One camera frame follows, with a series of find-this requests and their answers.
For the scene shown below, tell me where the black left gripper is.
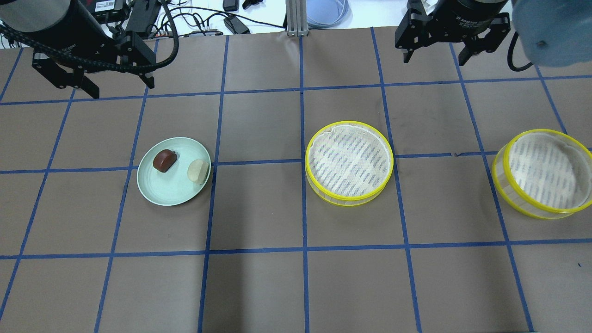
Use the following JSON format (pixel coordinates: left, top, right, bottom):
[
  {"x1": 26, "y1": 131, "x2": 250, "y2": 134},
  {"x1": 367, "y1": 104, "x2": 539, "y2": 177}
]
[{"x1": 31, "y1": 31, "x2": 157, "y2": 99}]

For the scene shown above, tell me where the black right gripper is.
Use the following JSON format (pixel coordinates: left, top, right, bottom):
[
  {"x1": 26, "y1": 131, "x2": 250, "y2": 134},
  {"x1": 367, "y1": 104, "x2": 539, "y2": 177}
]
[{"x1": 394, "y1": 0, "x2": 510, "y2": 66}]

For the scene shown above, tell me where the brown bun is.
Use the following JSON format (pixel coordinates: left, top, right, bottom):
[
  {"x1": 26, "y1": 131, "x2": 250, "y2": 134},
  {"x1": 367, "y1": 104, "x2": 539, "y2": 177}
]
[{"x1": 152, "y1": 149, "x2": 178, "y2": 173}]

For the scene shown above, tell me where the beige bun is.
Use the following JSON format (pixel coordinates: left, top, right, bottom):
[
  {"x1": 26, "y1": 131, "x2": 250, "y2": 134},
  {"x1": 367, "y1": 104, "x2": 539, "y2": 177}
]
[{"x1": 187, "y1": 159, "x2": 210, "y2": 184}]

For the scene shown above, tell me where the yellow steamer basket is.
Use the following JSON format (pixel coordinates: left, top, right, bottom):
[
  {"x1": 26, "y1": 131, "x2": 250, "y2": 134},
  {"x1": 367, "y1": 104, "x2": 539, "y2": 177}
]
[
  {"x1": 491, "y1": 129, "x2": 592, "y2": 220},
  {"x1": 304, "y1": 121, "x2": 395, "y2": 207}
]

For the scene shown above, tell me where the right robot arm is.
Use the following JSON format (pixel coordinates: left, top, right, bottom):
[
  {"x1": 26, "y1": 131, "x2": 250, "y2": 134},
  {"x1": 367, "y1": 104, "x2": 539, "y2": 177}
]
[{"x1": 394, "y1": 0, "x2": 592, "y2": 72}]

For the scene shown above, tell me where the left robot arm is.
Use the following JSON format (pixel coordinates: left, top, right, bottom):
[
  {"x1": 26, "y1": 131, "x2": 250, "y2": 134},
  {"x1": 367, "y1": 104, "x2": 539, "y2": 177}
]
[{"x1": 0, "y1": 0, "x2": 156, "y2": 99}]

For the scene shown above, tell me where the mint green plate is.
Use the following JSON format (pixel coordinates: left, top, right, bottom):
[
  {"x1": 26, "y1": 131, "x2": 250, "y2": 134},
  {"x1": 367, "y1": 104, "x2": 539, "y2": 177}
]
[{"x1": 136, "y1": 137, "x2": 211, "y2": 206}]

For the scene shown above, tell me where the blue plate on desk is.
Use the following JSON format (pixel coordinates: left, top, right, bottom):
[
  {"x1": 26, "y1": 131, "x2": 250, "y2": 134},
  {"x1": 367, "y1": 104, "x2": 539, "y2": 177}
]
[{"x1": 306, "y1": 0, "x2": 350, "y2": 28}]

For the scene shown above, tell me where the black power adapter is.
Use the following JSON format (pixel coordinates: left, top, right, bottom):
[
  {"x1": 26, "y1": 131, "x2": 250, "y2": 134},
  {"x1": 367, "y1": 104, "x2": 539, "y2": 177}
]
[{"x1": 223, "y1": 16, "x2": 250, "y2": 35}]

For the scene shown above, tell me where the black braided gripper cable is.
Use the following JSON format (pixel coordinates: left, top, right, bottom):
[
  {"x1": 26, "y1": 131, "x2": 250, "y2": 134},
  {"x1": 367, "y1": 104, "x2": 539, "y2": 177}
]
[{"x1": 0, "y1": 0, "x2": 180, "y2": 73}]

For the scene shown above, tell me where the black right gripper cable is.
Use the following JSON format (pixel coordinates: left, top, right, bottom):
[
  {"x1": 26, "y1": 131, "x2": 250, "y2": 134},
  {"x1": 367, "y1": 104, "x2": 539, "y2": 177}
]
[{"x1": 507, "y1": 31, "x2": 535, "y2": 72}]

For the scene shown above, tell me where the aluminium frame post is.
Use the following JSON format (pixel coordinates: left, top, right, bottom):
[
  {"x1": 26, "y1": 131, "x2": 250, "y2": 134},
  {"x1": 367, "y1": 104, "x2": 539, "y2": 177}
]
[{"x1": 285, "y1": 0, "x2": 309, "y2": 37}]

